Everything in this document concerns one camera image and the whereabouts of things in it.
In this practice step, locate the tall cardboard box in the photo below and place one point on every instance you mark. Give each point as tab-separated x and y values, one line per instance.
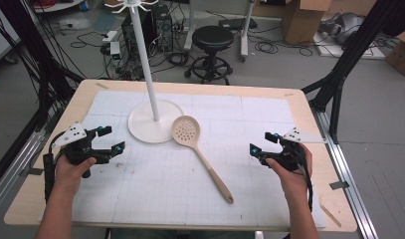
299	23

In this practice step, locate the small cardboard box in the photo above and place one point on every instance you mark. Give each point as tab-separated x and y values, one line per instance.
401	56

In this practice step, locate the white grid mat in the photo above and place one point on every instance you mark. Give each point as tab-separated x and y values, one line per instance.
157	189

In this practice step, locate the person's left hand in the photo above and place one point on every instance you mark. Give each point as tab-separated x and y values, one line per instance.
69	176

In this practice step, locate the black round stool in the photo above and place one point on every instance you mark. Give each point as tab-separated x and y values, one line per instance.
212	37

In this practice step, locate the white floor stand leg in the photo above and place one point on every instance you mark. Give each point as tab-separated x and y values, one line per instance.
245	33
190	30

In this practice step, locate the black metal frame strut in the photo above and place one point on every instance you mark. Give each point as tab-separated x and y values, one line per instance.
354	45
40	63

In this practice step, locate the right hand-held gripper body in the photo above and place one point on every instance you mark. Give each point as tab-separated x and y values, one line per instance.
289	152

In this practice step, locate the white power strip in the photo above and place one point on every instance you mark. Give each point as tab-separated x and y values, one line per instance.
110	36

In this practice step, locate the black computer tower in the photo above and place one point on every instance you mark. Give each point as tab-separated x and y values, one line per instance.
163	30

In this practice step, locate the black flat floor device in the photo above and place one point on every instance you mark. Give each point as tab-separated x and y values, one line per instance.
238	23

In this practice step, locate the aluminium rail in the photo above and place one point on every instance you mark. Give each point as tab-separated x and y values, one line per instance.
16	164
343	166

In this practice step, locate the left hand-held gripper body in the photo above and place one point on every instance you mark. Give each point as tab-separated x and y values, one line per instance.
78	151

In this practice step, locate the small white box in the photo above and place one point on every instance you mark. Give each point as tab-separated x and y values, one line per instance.
115	49

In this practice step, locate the white round table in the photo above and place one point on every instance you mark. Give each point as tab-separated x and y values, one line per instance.
55	5

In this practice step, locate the white floor board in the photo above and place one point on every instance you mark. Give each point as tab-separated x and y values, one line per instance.
352	51

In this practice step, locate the person's right hand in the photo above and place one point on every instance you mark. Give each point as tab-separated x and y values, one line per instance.
293	184

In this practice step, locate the beige slotted spoon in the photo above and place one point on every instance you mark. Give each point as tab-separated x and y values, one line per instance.
185	130

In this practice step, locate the grey bag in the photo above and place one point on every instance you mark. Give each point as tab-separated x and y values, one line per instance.
344	26

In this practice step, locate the thin wooden stick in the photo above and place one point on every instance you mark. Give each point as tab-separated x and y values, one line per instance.
330	214

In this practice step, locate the grey tape strip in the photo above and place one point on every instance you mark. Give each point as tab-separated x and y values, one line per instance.
34	171
339	185

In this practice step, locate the white hook stand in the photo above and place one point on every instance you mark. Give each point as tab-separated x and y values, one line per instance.
147	126

